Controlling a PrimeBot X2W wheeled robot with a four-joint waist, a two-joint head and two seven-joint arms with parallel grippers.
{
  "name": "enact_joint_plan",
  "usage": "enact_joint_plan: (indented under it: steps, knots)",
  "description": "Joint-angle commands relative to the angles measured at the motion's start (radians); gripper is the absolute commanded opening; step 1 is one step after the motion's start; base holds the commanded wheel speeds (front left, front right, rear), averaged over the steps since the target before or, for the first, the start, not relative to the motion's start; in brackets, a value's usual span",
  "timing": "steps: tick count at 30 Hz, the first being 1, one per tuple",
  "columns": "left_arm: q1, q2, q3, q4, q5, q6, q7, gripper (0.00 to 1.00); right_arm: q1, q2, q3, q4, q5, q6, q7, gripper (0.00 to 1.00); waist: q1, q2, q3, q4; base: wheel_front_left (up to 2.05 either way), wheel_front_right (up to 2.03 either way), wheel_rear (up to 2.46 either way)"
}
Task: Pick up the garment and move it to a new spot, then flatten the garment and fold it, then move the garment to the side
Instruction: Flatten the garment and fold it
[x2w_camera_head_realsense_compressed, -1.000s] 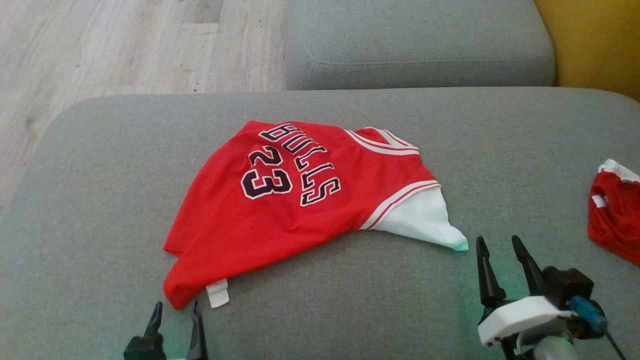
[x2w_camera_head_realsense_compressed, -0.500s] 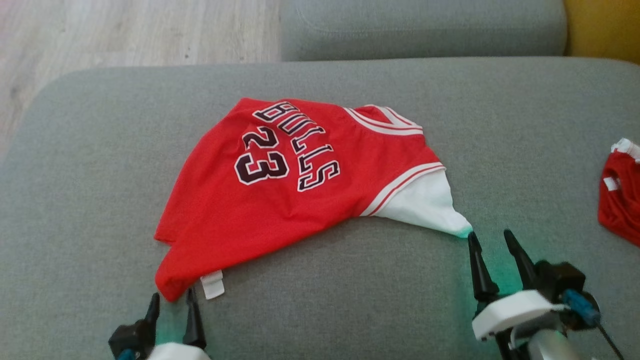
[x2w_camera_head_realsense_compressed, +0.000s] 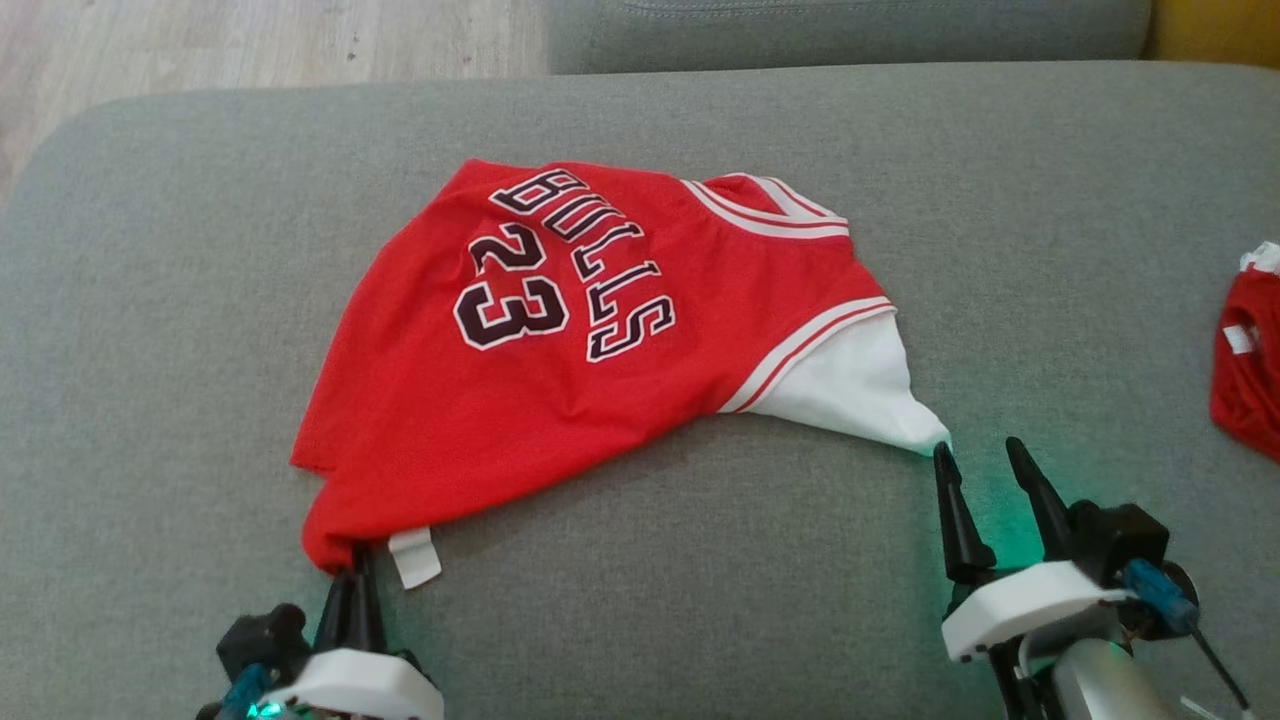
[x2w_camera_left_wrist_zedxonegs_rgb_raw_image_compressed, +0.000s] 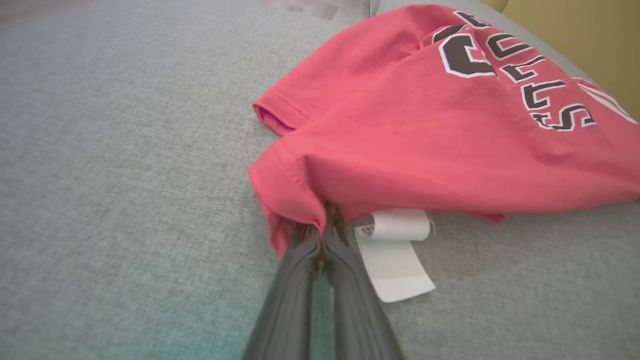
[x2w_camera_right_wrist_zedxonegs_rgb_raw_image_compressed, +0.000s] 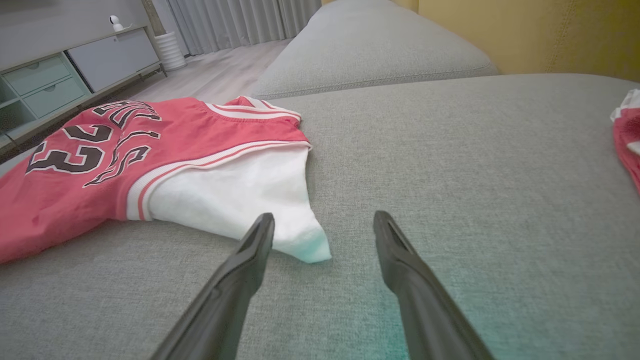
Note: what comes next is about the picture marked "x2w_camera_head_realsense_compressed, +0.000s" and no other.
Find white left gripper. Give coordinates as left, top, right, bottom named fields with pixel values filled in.
left=263, top=546, right=447, bottom=720

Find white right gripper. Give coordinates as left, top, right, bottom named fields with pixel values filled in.
left=931, top=435, right=1133, bottom=666

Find red Bulls 23 jersey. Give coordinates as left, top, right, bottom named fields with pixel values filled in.
left=289, top=157, right=952, bottom=592

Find red shorts with white stripe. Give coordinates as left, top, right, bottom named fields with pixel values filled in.
left=1208, top=240, right=1280, bottom=464

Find yellow sofa back cushion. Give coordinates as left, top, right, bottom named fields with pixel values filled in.
left=1143, top=0, right=1280, bottom=72

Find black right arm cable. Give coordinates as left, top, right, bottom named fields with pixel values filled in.
left=1120, top=557, right=1253, bottom=715

